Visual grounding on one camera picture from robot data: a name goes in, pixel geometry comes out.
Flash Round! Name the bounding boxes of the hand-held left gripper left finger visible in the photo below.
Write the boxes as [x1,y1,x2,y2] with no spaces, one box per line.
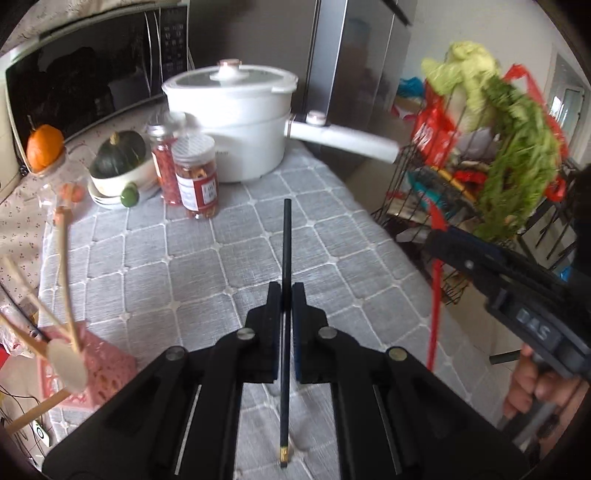
[41,281,283,480]

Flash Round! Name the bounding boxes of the white electric pot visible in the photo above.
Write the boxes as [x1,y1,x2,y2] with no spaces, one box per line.
[161,59,402,184]

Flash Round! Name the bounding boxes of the wooden chopstick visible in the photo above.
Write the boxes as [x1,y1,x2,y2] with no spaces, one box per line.
[1,255,77,348]
[4,389,71,435]
[0,311,50,361]

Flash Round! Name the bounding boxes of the red plastic bag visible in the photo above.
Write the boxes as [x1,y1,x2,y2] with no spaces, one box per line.
[410,64,568,205]

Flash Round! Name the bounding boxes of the white bowl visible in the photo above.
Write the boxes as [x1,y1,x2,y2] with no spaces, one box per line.
[87,159,160,211]

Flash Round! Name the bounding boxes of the dark green squash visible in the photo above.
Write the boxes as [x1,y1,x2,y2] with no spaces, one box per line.
[92,130,153,179]

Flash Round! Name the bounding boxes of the black wire rack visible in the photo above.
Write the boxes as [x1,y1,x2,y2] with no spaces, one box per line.
[369,83,580,306]

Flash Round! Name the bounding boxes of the grey quilted tablecloth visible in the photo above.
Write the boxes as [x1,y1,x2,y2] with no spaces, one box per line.
[37,137,514,480]

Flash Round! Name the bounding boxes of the red chopstick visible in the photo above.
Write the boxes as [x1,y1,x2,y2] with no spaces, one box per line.
[426,198,450,372]

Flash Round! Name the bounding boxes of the green lime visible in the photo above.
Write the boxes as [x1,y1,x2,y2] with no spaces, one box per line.
[119,183,142,208]

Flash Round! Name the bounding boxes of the dark refrigerator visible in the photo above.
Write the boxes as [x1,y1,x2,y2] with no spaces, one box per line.
[299,0,415,188]

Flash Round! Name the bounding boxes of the white pot lid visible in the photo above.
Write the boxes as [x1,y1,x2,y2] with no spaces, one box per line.
[161,59,299,94]

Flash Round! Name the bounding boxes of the leafy green vegetable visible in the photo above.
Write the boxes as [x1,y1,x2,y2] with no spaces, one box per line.
[475,75,563,241]

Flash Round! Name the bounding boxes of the long wooden utensil handle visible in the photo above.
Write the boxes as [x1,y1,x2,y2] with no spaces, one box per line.
[54,206,82,354]

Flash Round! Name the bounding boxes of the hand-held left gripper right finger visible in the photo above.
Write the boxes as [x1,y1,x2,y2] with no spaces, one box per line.
[292,283,530,480]

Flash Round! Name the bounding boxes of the red label snack jar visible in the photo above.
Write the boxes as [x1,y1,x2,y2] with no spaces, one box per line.
[171,134,221,222]

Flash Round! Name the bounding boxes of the black chopstick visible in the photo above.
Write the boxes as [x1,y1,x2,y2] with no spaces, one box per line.
[278,198,293,470]

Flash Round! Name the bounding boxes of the black microwave oven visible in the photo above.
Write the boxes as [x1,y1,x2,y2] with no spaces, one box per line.
[4,4,195,168]

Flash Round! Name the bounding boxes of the clear jar of red snacks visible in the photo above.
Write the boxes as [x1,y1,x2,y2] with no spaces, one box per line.
[147,123,184,206]

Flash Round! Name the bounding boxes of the napa cabbage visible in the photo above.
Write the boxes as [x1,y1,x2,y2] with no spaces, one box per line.
[421,41,502,131]

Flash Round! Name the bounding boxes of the pink plastic basket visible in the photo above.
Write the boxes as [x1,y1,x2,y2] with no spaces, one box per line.
[36,322,139,408]

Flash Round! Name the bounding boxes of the blue plastic bag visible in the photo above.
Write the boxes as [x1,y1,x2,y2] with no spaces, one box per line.
[398,77,426,99]

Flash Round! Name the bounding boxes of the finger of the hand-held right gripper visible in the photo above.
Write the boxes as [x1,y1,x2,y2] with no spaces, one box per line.
[426,225,556,302]

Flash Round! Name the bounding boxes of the person's right hand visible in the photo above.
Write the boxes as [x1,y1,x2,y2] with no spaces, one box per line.
[502,346,583,446]

